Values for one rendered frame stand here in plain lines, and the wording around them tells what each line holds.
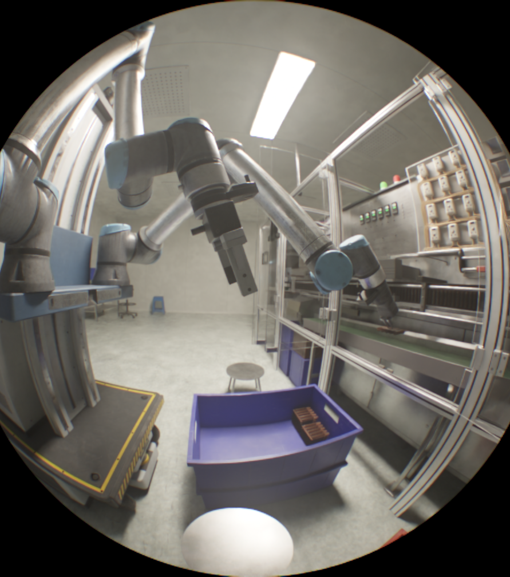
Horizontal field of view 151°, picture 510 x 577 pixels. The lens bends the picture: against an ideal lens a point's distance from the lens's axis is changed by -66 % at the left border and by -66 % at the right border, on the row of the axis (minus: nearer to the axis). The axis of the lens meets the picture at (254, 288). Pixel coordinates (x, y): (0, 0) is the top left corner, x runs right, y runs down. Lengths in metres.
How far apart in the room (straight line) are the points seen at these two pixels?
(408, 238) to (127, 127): 1.53
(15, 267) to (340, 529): 1.32
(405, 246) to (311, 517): 1.61
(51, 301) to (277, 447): 0.97
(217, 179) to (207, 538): 0.87
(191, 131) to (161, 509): 1.23
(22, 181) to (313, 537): 1.30
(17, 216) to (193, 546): 0.86
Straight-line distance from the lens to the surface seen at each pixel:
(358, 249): 0.60
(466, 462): 1.23
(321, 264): 0.44
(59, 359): 0.96
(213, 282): 5.38
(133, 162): 0.36
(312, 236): 0.47
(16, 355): 0.95
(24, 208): 0.49
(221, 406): 0.95
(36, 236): 0.56
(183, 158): 0.38
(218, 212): 0.31
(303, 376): 1.71
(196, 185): 0.35
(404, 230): 1.51
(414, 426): 1.27
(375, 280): 0.64
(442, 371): 0.81
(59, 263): 0.82
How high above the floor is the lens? 0.94
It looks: 2 degrees down
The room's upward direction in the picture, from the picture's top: 2 degrees clockwise
